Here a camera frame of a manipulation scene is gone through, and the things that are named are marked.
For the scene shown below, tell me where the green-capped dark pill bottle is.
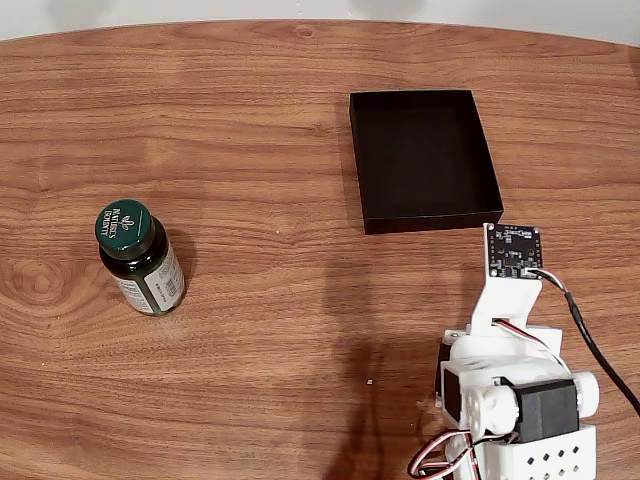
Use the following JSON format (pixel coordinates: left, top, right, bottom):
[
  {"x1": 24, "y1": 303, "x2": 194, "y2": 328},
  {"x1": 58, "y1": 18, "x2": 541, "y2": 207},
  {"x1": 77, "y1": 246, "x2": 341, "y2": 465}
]
[{"x1": 94, "y1": 198, "x2": 186, "y2": 319}]

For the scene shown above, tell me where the shallow black box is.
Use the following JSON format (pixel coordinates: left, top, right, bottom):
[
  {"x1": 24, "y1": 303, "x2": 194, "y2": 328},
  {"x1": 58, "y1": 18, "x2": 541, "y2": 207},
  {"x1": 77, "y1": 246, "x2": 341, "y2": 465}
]
[{"x1": 348, "y1": 89, "x2": 505, "y2": 236}]

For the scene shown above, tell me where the black camera circuit board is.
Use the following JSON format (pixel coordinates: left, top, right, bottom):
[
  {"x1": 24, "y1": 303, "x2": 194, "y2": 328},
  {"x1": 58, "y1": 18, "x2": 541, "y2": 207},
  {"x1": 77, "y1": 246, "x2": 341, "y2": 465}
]
[{"x1": 487, "y1": 223, "x2": 544, "y2": 280}]

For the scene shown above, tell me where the black camera cable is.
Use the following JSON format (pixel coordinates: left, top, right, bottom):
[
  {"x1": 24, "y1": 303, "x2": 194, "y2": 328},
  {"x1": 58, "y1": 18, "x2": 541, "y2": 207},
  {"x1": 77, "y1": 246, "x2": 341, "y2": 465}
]
[{"x1": 524, "y1": 268, "x2": 640, "y2": 409}]

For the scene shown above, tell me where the red white black servo wire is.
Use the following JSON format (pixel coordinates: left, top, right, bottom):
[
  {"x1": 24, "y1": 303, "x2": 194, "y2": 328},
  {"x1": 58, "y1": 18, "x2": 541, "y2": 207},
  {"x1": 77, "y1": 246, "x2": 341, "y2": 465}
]
[{"x1": 406, "y1": 429, "x2": 484, "y2": 480}]

